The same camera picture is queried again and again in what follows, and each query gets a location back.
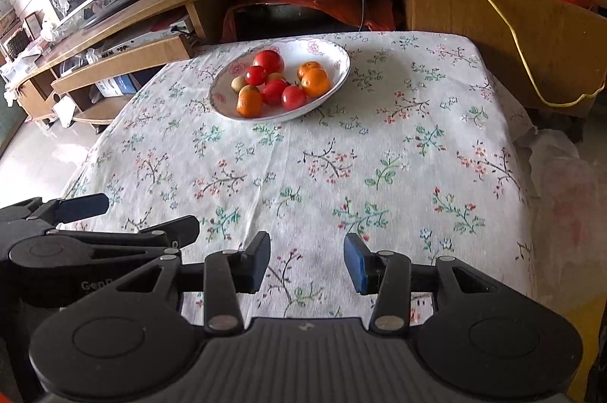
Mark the white paper card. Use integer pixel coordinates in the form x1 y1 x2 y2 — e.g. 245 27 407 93
53 95 79 128

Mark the floral tablecloth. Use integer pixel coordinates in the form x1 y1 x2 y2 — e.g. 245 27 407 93
59 31 539 323

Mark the yellow cable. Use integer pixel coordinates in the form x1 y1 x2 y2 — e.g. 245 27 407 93
308 0 607 107

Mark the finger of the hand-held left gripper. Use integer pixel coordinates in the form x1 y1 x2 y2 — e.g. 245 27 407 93
0 193 110 232
61 215 201 270

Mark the clear plastic bag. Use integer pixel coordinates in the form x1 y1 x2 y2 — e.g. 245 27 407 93
61 52 102 74

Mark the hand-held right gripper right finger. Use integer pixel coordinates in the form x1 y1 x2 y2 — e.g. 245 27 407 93
344 233 502 336

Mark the silver set-top box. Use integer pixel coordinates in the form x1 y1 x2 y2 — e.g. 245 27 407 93
92 21 194 54

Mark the large red tomato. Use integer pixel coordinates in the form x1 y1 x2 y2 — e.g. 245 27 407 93
253 50 285 75

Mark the white floral rimmed plate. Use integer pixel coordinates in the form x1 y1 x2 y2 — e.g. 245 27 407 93
209 39 352 122

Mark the translucent plastic sheet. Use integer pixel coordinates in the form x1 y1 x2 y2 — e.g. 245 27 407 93
517 128 607 304

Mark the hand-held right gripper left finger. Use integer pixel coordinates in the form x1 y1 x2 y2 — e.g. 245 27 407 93
115 231 272 335

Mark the blue and white box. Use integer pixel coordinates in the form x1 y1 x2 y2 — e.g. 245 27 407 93
95 74 140 97

